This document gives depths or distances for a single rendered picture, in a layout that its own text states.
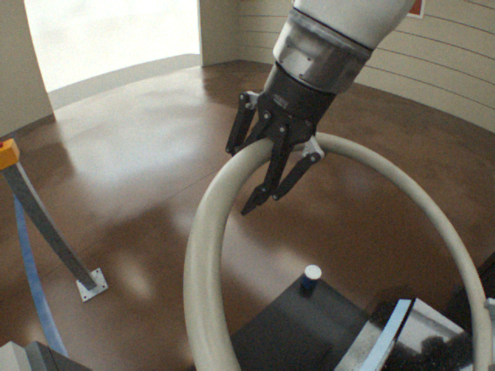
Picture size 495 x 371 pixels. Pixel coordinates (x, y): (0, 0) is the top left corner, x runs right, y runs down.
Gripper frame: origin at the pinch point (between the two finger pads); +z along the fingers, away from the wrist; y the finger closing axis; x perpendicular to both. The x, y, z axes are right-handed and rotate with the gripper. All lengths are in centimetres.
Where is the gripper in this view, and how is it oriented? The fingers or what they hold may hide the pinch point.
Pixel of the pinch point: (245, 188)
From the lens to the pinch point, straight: 38.6
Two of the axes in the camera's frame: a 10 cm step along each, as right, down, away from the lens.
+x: 6.6, -3.8, 6.4
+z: -3.4, 6.1, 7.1
